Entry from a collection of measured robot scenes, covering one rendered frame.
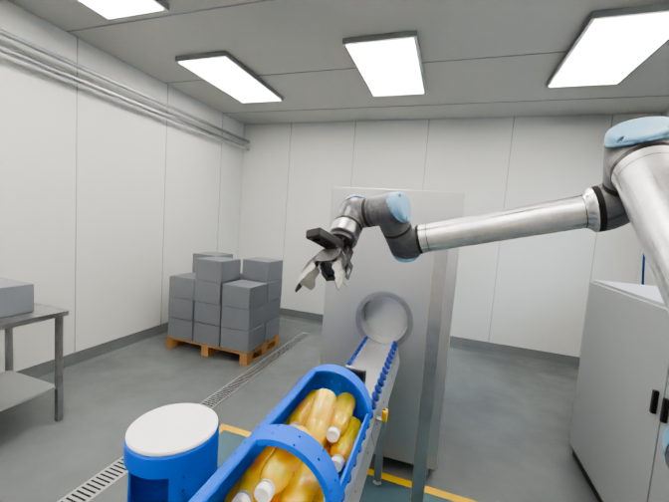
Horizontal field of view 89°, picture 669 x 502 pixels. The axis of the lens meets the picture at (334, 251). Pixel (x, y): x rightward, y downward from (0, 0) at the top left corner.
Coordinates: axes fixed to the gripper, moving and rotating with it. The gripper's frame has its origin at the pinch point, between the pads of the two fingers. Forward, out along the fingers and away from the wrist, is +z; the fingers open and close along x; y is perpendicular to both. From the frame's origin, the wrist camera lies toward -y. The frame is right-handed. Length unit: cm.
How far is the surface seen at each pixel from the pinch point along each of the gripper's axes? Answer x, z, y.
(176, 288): 341, -137, 139
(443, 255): -12, -67, 57
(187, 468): 49, 39, 34
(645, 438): -89, -51, 189
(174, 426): 60, 30, 31
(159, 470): 53, 43, 29
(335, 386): 19, 1, 52
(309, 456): 0.9, 31.1, 22.2
